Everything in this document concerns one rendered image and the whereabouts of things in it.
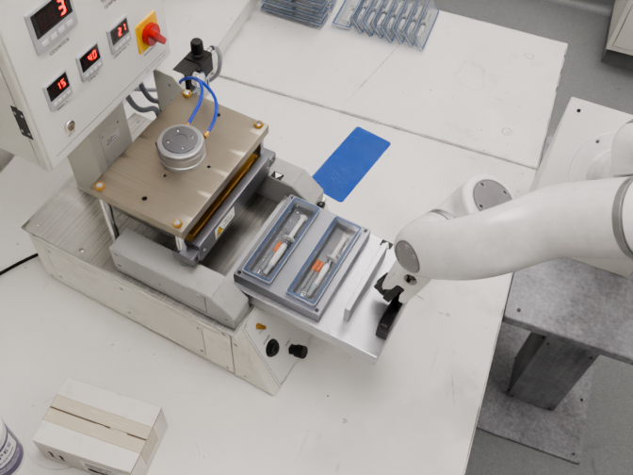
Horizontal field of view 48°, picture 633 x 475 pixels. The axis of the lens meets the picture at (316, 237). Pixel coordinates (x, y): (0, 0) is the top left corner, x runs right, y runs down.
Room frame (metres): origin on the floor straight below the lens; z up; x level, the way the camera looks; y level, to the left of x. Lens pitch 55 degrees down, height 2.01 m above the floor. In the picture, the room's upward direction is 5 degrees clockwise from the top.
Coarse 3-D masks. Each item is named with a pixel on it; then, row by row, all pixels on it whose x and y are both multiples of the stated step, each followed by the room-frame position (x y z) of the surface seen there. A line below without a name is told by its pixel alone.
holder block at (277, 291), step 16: (320, 208) 0.79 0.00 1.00; (272, 224) 0.75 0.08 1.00; (320, 224) 0.75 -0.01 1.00; (304, 240) 0.72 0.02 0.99; (304, 256) 0.68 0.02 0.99; (352, 256) 0.69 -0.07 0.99; (240, 272) 0.64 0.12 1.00; (288, 272) 0.65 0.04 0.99; (336, 272) 0.66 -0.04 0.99; (256, 288) 0.62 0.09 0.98; (272, 288) 0.61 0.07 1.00; (336, 288) 0.63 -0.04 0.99; (288, 304) 0.59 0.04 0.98; (304, 304) 0.59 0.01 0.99; (320, 304) 0.59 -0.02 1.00
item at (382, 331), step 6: (396, 300) 0.60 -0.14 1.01; (390, 306) 0.59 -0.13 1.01; (396, 306) 0.59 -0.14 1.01; (384, 312) 0.58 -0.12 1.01; (390, 312) 0.58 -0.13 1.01; (396, 312) 0.58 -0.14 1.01; (384, 318) 0.57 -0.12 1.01; (390, 318) 0.57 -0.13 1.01; (396, 318) 0.58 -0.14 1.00; (384, 324) 0.55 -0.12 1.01; (390, 324) 0.56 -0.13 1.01; (378, 330) 0.55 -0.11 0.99; (384, 330) 0.55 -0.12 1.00; (384, 336) 0.55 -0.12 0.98
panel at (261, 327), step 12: (252, 312) 0.61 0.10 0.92; (264, 312) 0.62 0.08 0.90; (252, 324) 0.59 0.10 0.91; (264, 324) 0.61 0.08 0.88; (276, 324) 0.62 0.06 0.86; (288, 324) 0.64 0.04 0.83; (252, 336) 0.58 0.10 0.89; (264, 336) 0.59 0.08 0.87; (276, 336) 0.60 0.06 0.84; (288, 336) 0.62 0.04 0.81; (300, 336) 0.64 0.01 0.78; (264, 348) 0.57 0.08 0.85; (264, 360) 0.56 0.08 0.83; (276, 360) 0.57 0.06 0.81; (288, 360) 0.59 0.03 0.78; (276, 372) 0.56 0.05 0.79; (288, 372) 0.57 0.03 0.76
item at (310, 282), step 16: (336, 224) 0.75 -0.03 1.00; (352, 224) 0.75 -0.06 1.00; (320, 240) 0.71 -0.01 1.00; (336, 240) 0.72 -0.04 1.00; (352, 240) 0.72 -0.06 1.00; (320, 256) 0.68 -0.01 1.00; (336, 256) 0.68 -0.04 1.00; (304, 272) 0.64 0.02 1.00; (320, 272) 0.65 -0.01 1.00; (288, 288) 0.61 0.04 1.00; (304, 288) 0.61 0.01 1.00; (320, 288) 0.62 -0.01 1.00
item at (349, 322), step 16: (256, 240) 0.73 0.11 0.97; (368, 240) 0.75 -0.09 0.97; (240, 256) 0.69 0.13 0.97; (368, 256) 0.71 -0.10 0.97; (384, 256) 0.71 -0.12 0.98; (352, 272) 0.67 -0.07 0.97; (368, 272) 0.65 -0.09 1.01; (384, 272) 0.68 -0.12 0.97; (240, 288) 0.62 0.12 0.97; (352, 288) 0.64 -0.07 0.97; (368, 288) 0.64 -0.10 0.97; (256, 304) 0.61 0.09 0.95; (272, 304) 0.60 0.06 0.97; (336, 304) 0.61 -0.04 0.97; (352, 304) 0.59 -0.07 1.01; (368, 304) 0.61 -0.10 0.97; (384, 304) 0.61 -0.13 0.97; (288, 320) 0.58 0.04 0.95; (304, 320) 0.57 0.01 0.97; (320, 320) 0.57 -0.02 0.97; (336, 320) 0.58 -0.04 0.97; (352, 320) 0.58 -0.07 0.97; (368, 320) 0.58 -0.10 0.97; (320, 336) 0.56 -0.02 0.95; (336, 336) 0.55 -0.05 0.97; (352, 336) 0.55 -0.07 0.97; (368, 336) 0.55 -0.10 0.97; (352, 352) 0.53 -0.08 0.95; (368, 352) 0.52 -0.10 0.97
